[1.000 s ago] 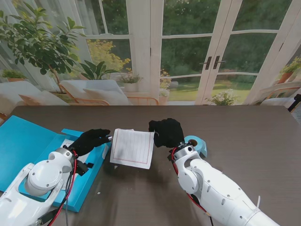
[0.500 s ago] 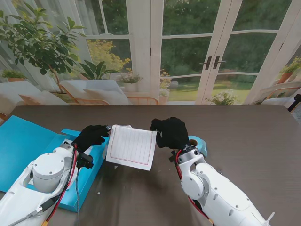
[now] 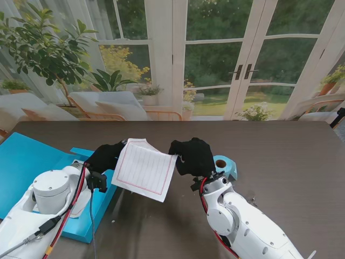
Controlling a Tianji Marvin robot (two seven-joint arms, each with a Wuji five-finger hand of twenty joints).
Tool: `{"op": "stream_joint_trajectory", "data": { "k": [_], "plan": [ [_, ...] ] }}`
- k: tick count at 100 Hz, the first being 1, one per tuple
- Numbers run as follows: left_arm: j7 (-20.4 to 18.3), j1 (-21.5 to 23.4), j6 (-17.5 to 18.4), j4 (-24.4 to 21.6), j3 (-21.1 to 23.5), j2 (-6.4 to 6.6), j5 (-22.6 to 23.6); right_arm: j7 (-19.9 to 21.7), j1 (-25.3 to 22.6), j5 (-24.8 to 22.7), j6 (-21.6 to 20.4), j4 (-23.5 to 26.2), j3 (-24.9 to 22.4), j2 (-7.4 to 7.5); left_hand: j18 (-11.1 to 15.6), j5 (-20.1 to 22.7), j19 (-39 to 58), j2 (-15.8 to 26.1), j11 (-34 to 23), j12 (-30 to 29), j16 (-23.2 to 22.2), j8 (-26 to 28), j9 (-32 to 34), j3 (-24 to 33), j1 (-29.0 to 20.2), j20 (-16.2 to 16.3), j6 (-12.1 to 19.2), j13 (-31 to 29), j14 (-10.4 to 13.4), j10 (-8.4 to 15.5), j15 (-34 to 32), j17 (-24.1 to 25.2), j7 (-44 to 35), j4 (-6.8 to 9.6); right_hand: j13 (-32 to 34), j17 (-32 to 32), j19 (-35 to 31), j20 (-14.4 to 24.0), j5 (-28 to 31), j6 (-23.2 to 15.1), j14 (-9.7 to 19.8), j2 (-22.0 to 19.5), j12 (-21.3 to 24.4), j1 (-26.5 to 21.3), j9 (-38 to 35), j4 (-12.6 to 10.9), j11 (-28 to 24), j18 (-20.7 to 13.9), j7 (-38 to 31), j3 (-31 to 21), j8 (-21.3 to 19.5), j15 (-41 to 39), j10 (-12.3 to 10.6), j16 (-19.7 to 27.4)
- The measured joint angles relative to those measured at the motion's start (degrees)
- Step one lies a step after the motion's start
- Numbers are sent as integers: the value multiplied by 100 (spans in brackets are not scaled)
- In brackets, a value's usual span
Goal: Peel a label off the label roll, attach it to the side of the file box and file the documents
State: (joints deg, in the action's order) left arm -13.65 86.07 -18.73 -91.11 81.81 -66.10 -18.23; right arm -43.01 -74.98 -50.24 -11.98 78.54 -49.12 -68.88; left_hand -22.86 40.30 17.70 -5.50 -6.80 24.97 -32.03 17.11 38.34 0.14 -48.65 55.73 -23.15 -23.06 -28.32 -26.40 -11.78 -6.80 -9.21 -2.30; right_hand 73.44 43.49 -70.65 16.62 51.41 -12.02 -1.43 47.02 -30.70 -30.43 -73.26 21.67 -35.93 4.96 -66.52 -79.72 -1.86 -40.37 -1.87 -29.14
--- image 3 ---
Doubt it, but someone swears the small dark debris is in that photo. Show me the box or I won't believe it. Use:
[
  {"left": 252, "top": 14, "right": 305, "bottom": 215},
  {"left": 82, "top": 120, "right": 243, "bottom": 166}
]
[{"left": 246, "top": 190, "right": 258, "bottom": 210}]

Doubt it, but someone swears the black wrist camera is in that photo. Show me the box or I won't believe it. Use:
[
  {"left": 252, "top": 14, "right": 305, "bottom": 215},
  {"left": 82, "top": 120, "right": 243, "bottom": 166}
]
[
  {"left": 87, "top": 172, "right": 108, "bottom": 193},
  {"left": 190, "top": 178, "right": 203, "bottom": 192}
]

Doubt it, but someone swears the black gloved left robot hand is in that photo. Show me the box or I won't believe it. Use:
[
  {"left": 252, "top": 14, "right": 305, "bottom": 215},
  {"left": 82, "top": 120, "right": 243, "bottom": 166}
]
[{"left": 84, "top": 139, "right": 128, "bottom": 174}]

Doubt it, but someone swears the black stand at table edge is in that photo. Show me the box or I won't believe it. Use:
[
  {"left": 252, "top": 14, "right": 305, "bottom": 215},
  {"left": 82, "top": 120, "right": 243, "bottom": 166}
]
[{"left": 330, "top": 107, "right": 345, "bottom": 129}]

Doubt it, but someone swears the grey ethernet cable black plug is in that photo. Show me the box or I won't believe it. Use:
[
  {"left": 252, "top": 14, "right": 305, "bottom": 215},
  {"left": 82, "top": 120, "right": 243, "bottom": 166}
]
[{"left": 0, "top": 215, "right": 62, "bottom": 259}]

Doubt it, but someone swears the light blue label roll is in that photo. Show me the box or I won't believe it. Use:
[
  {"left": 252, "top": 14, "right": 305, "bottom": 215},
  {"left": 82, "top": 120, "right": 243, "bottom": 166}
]
[{"left": 213, "top": 155, "right": 239, "bottom": 181}]

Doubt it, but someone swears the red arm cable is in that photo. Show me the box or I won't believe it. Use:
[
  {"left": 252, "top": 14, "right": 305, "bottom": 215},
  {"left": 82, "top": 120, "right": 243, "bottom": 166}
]
[
  {"left": 199, "top": 176, "right": 240, "bottom": 258},
  {"left": 43, "top": 162, "right": 91, "bottom": 259}
]

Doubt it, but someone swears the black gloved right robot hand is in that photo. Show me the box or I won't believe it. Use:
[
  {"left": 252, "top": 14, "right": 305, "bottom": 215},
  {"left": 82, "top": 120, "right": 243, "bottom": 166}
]
[{"left": 168, "top": 137, "right": 217, "bottom": 178}]

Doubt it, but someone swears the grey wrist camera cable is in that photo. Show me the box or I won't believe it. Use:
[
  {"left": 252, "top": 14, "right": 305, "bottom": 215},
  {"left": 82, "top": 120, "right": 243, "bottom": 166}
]
[{"left": 89, "top": 188, "right": 99, "bottom": 259}]

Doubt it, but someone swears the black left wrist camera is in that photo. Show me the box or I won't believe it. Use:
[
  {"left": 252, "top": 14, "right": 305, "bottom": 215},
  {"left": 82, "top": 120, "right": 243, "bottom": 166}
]
[{"left": 87, "top": 172, "right": 108, "bottom": 193}]

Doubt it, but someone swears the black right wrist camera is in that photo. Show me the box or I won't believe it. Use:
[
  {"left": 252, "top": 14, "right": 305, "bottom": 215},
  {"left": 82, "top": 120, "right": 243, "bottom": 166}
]
[{"left": 190, "top": 178, "right": 203, "bottom": 192}]

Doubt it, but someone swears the red left arm cable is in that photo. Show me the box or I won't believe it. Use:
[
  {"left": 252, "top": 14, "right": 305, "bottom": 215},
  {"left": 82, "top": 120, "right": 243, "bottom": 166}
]
[{"left": 43, "top": 162, "right": 91, "bottom": 259}]

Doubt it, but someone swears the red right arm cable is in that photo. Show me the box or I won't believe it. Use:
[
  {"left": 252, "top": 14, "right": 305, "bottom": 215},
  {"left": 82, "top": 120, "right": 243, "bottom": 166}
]
[{"left": 199, "top": 176, "right": 240, "bottom": 258}]

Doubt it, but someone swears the blue plastic file box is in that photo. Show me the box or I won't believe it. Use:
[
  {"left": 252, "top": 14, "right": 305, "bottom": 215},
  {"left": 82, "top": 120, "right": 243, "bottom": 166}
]
[{"left": 0, "top": 132, "right": 119, "bottom": 244}]

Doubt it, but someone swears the red lined paper sheet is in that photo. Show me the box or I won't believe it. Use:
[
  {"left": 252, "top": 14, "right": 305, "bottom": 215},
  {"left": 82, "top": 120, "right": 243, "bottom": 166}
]
[
  {"left": 111, "top": 138, "right": 178, "bottom": 203},
  {"left": 69, "top": 190, "right": 92, "bottom": 220}
]

